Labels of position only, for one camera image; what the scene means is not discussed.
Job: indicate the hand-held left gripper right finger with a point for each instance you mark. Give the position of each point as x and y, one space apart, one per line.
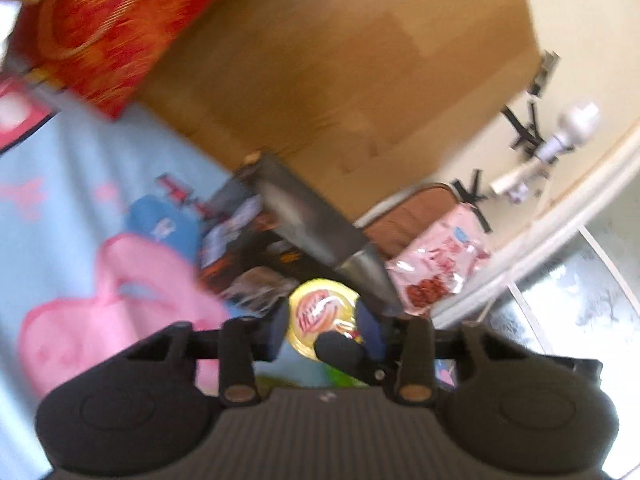
369 332

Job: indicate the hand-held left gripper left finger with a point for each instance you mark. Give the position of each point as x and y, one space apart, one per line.
278 332

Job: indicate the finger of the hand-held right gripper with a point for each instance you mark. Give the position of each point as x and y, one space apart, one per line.
340 352

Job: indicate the yellow round snack cup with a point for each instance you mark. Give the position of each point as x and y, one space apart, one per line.
320 312

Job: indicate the black tin box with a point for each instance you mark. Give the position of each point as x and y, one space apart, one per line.
280 240

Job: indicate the pink snack bag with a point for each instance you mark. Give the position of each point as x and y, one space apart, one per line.
440 260

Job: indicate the black tape cross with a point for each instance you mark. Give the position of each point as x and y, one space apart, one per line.
527 130
472 195

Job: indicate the printed cartoon bedsheet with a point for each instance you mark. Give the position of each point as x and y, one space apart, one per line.
75 200

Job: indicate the wooden headboard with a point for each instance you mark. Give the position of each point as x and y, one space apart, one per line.
350 70

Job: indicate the red gift box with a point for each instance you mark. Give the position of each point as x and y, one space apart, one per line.
115 35

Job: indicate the red white packet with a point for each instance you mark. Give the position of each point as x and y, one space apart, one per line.
17 110

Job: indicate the white wall charger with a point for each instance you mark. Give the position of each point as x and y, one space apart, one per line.
575 122

